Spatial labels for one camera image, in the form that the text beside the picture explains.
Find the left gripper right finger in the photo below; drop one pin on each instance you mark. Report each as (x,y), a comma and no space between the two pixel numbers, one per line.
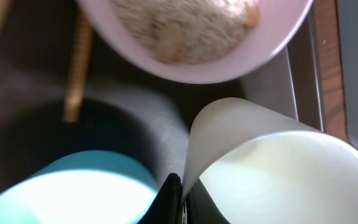
(200,207)

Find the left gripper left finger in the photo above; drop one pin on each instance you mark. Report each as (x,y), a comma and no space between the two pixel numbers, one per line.
(166,207)

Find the white cup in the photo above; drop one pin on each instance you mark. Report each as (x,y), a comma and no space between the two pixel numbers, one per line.
(260,166)

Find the small light blue bowl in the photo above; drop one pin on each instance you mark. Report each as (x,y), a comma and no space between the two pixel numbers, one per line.
(84,187)

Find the pink bowl with rice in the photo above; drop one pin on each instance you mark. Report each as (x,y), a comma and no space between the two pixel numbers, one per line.
(198,42)

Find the brown serving tray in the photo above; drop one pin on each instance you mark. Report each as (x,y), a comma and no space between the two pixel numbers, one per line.
(125,109)

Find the wooden chopstick lower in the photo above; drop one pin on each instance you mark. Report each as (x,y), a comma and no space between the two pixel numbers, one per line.
(78,69)

